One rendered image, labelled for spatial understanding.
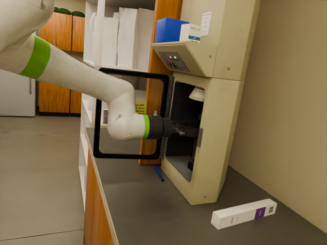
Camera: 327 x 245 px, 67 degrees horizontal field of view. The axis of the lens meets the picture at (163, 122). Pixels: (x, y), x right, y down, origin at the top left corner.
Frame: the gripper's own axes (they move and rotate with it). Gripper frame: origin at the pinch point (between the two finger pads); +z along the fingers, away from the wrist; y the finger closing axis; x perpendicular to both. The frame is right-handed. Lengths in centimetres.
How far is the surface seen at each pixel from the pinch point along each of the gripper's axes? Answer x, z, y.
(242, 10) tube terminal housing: -43.0, -3.4, -13.6
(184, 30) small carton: -35.0, -18.5, -5.0
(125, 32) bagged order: -42, -12, 115
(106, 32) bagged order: -41, -25, 127
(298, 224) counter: 25.3, 24.7, -32.1
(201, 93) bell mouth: -14.7, -6.9, -3.4
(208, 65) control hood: -24.9, -12.3, -13.8
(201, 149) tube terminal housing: 3.7, -9.3, -14.0
